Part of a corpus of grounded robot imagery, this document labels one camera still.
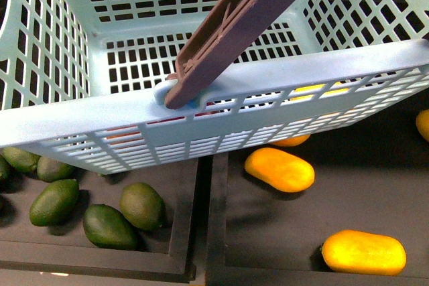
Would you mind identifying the light blue plastic basket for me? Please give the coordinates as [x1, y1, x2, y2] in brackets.
[1, 0, 428, 174]

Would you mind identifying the yellow mango upright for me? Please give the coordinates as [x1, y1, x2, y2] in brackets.
[321, 230, 407, 276]

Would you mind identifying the black fruit display shelf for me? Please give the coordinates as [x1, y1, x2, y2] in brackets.
[1, 87, 428, 285]

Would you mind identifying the green avocado dark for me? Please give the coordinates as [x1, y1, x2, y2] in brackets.
[83, 204, 139, 251]

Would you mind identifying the orange yellow mango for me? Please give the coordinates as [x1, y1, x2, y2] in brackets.
[244, 147, 316, 193]

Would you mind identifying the green avocado left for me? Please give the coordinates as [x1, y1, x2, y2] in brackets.
[29, 179, 80, 227]

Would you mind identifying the brown basket handle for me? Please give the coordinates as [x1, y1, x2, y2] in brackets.
[164, 0, 295, 109]

